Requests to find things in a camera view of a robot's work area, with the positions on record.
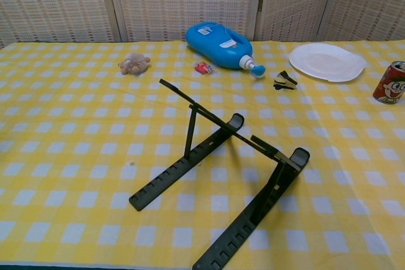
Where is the black folding laptop stand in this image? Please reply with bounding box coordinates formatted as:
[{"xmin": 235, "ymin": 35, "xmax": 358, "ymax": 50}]
[{"xmin": 128, "ymin": 78, "xmax": 311, "ymax": 270}]

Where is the yellow white checkered tablecloth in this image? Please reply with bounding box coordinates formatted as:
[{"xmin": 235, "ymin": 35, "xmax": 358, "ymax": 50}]
[{"xmin": 0, "ymin": 40, "xmax": 405, "ymax": 269}]

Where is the small red candy packet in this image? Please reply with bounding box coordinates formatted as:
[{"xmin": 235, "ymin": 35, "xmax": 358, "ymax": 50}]
[{"xmin": 194, "ymin": 60, "xmax": 213, "ymax": 75}]

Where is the blue detergent pump bottle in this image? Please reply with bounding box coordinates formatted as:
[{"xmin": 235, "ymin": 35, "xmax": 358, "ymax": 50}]
[{"xmin": 185, "ymin": 21, "xmax": 266, "ymax": 78}]

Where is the small beige plush toy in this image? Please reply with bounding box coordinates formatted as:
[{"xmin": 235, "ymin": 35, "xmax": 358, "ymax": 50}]
[{"xmin": 118, "ymin": 52, "xmax": 152, "ymax": 77}]

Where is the black and tan clip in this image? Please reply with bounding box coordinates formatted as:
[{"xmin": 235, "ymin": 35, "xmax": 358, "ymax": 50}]
[{"xmin": 273, "ymin": 70, "xmax": 299, "ymax": 92}]

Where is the white paper plate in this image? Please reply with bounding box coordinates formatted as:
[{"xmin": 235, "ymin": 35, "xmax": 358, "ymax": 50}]
[{"xmin": 288, "ymin": 42, "xmax": 368, "ymax": 83}]

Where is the red cartoon soda can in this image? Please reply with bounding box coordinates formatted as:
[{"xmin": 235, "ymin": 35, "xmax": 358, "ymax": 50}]
[{"xmin": 372, "ymin": 60, "xmax": 405, "ymax": 106}]

